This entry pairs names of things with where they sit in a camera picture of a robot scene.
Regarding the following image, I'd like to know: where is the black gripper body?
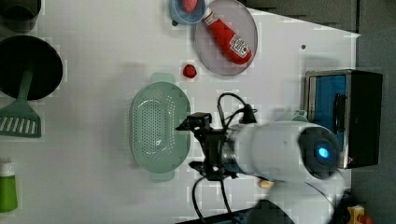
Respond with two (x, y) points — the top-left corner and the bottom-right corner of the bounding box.
(193, 128), (237, 175)

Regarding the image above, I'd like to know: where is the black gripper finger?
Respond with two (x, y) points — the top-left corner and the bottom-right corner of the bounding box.
(176, 112), (212, 131)
(189, 161), (227, 181)

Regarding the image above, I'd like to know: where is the mint green strainer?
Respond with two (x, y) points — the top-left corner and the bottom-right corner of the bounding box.
(130, 73), (191, 183)

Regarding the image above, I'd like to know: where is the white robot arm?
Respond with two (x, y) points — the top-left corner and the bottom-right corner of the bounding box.
(177, 112), (345, 224)

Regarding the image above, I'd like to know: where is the red toy strawberry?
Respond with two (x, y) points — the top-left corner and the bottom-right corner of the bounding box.
(183, 64), (197, 78)

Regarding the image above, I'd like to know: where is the beige small toy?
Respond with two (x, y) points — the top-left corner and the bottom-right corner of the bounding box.
(258, 179), (274, 189)

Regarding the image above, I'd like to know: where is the grey round plate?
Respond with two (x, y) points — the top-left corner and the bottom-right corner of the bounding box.
(195, 0), (258, 76)

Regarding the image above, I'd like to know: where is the red ketchup bottle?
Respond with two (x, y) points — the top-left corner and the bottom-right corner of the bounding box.
(203, 7), (252, 65)

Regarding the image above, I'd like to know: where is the mint green mug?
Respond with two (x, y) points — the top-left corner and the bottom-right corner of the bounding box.
(276, 110), (308, 122)

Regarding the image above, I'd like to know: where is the blue cup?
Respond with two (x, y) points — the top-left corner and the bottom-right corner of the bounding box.
(170, 0), (206, 24)

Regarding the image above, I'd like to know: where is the strawberry in blue cup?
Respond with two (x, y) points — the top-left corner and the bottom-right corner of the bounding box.
(181, 0), (198, 13)

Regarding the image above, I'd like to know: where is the silver toaster oven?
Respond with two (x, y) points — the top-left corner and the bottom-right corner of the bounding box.
(304, 69), (383, 169)

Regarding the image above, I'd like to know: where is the yellow red object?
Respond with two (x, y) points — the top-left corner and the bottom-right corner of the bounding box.
(347, 205), (373, 224)

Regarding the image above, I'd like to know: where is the green slotted spatula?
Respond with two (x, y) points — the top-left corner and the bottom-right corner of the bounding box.
(0, 70), (41, 138)

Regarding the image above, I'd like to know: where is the black round pan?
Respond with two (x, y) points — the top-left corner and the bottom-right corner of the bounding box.
(0, 35), (64, 101)

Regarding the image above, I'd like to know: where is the green bottle white cap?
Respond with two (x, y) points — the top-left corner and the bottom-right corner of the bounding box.
(0, 158), (18, 213)

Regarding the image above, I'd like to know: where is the dark grey pot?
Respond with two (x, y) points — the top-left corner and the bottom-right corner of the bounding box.
(0, 0), (42, 33)

